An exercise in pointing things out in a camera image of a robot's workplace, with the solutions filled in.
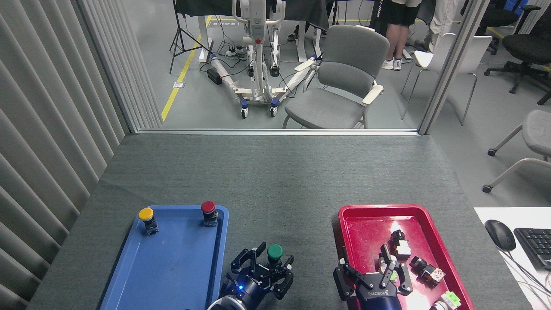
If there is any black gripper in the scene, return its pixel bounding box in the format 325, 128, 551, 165
220, 242, 295, 310
333, 244, 414, 310

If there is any green push button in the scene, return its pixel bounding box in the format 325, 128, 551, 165
266, 244, 285, 267

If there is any red push button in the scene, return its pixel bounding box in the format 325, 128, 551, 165
201, 201, 219, 227

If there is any yellow push button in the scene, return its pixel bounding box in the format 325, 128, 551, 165
138, 208, 159, 236

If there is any red plastic tray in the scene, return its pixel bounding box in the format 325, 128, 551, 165
338, 204, 475, 310

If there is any blue plastic tray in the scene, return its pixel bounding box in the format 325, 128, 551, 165
98, 205, 229, 310

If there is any black computer mouse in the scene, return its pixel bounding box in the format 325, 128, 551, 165
485, 220, 517, 252

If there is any white desk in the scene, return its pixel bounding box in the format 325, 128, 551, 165
474, 207, 551, 310

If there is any black keyboard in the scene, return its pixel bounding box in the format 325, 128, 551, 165
514, 227, 551, 271

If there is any grey padded armchair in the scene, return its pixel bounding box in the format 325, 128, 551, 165
282, 25, 390, 130

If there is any white stand on wheels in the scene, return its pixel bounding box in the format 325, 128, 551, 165
210, 0, 320, 119

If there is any grey chair on castors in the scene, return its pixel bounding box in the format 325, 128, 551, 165
482, 110, 551, 194

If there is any white plastic chair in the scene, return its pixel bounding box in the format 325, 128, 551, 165
401, 33, 493, 127

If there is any black tripod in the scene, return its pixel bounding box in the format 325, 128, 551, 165
169, 0, 212, 74

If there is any person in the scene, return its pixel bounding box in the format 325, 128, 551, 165
381, 0, 421, 71
414, 0, 459, 53

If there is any black office chair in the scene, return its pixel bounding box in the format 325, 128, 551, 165
484, 16, 551, 106
461, 0, 542, 56

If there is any black and white switch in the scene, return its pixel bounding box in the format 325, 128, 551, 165
390, 230, 412, 260

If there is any black and orange switch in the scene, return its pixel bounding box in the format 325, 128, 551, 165
409, 256, 446, 285

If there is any green and white switch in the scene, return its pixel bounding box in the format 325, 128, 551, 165
430, 291, 462, 310

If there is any silver frame rail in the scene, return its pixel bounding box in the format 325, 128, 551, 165
132, 128, 420, 137

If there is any black mouse cable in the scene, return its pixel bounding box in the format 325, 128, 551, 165
501, 250, 551, 300

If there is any silver frame post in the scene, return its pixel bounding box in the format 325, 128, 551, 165
418, 0, 491, 136

